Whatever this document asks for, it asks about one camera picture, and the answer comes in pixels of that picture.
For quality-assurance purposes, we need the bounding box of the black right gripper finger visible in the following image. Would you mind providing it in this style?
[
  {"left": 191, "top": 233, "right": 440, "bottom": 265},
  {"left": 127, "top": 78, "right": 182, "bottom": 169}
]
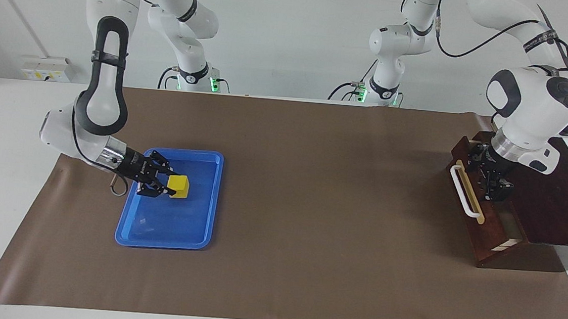
[
  {"left": 147, "top": 150, "right": 173, "bottom": 174},
  {"left": 136, "top": 178, "right": 177, "bottom": 201}
]

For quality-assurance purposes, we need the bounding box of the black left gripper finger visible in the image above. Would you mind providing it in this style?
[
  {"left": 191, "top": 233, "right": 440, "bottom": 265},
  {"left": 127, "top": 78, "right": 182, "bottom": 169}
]
[
  {"left": 467, "top": 143, "right": 489, "bottom": 171},
  {"left": 485, "top": 176, "right": 515, "bottom": 203}
]

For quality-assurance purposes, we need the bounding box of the yellow cube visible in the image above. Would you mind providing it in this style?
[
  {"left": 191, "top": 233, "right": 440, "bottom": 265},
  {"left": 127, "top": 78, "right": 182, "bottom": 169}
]
[{"left": 166, "top": 173, "right": 191, "bottom": 200}]

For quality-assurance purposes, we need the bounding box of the dark wooden drawer cabinet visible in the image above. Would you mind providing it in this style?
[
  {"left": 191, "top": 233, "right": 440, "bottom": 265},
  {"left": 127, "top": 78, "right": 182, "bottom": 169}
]
[
  {"left": 440, "top": 134, "right": 532, "bottom": 265},
  {"left": 463, "top": 129, "right": 568, "bottom": 275}
]

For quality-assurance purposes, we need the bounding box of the blue plastic tray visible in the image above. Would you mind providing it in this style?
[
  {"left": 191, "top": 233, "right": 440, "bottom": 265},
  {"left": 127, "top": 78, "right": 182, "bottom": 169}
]
[{"left": 114, "top": 144, "right": 225, "bottom": 254}]

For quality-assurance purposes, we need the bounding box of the brown paper table mat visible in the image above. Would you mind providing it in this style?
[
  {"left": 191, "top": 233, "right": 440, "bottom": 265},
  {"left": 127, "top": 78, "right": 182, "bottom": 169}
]
[{"left": 0, "top": 75, "right": 568, "bottom": 319}]

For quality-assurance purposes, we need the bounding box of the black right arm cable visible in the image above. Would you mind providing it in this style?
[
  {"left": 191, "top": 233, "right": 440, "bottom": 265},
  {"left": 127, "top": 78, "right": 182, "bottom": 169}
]
[{"left": 108, "top": 170, "right": 129, "bottom": 198}]

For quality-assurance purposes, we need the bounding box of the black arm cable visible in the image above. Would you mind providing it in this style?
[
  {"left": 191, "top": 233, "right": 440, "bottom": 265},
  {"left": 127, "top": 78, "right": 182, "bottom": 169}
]
[
  {"left": 108, "top": 170, "right": 129, "bottom": 198},
  {"left": 395, "top": 0, "right": 568, "bottom": 78}
]

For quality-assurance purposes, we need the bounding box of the black right base cable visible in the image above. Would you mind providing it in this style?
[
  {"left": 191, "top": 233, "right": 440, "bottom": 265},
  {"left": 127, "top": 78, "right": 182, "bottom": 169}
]
[{"left": 157, "top": 66, "right": 180, "bottom": 91}]

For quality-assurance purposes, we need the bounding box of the black base cable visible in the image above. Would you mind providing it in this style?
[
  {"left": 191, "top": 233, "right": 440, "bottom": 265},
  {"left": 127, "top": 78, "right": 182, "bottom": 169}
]
[
  {"left": 157, "top": 66, "right": 180, "bottom": 91},
  {"left": 328, "top": 57, "right": 377, "bottom": 105}
]

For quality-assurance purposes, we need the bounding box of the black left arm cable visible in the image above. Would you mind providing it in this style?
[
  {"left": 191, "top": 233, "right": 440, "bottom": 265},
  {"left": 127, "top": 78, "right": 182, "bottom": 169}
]
[{"left": 395, "top": 0, "right": 568, "bottom": 78}]

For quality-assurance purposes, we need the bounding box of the white wall socket box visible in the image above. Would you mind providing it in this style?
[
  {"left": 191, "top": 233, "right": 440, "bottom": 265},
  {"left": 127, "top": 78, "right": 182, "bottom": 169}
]
[{"left": 21, "top": 55, "right": 72, "bottom": 84}]

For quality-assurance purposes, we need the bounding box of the black left base cable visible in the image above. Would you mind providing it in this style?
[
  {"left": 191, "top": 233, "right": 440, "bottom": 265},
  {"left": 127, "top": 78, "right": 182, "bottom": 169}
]
[{"left": 328, "top": 57, "right": 377, "bottom": 105}]

